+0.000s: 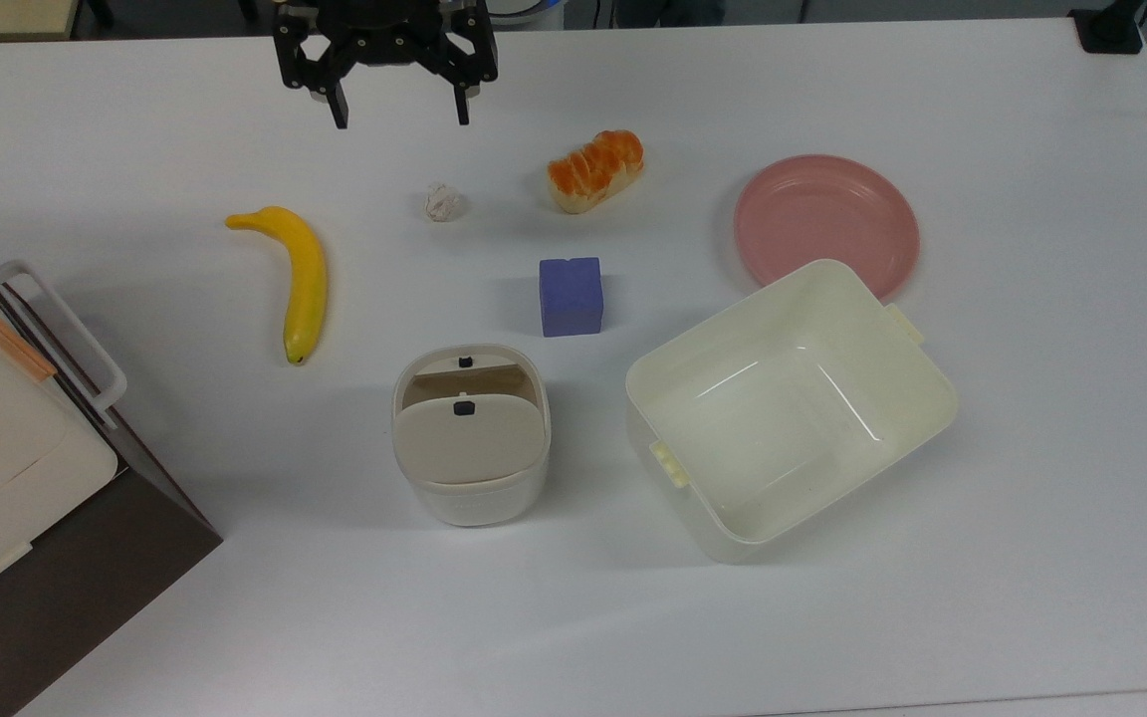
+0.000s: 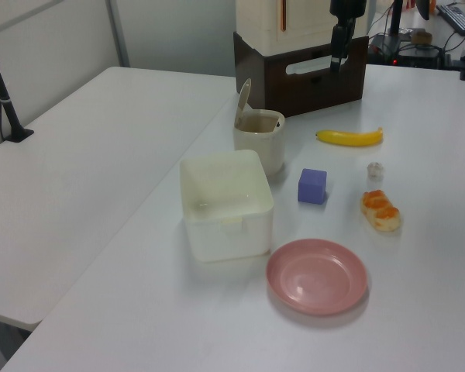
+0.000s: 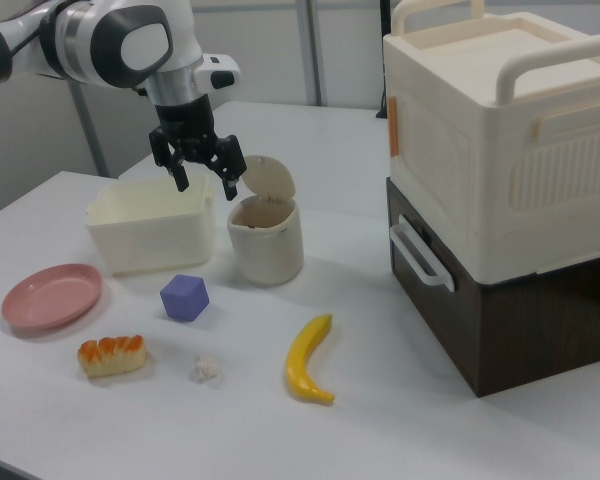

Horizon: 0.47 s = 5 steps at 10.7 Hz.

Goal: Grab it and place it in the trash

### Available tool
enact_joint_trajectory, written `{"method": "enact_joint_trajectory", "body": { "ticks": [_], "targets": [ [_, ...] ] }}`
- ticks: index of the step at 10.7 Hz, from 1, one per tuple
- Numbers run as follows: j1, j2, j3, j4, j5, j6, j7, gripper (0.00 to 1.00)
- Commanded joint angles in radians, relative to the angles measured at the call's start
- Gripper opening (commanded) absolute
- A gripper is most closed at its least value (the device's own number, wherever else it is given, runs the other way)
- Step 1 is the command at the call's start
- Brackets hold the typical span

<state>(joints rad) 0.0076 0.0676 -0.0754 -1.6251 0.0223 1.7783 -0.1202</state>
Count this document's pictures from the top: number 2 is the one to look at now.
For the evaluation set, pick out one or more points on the black keyboard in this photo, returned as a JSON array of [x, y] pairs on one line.
[[459, 17]]

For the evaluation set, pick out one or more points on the black electronics box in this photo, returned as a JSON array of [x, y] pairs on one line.
[[418, 56]]

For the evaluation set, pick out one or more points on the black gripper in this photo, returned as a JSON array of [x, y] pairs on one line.
[[348, 7]]

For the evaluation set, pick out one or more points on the orange topped bread toy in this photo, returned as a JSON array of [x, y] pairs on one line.
[[380, 212]]

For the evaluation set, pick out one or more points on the yellow banana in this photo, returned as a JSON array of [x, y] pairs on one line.
[[350, 138]]

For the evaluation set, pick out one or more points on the small brown cardboard box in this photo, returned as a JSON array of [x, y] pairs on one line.
[[421, 37]]

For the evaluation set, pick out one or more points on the purple cube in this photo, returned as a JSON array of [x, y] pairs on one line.
[[312, 187]]

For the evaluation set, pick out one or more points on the dark brown drawer box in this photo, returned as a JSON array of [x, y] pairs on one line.
[[306, 83]]

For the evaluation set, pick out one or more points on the white square plastic container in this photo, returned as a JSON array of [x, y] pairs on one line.
[[232, 232]]

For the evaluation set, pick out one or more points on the pink plastic plate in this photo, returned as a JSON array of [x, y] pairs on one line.
[[317, 277]]

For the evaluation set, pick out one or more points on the black camera stand pole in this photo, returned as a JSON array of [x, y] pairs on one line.
[[2, 93]]

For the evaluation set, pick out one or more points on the crumpled white paper ball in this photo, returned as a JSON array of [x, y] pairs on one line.
[[375, 171]]

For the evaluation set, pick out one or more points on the cream trash can with lid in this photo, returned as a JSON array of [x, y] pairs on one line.
[[260, 149]]

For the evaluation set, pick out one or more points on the black monitor stand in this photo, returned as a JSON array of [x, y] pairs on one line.
[[391, 38]]

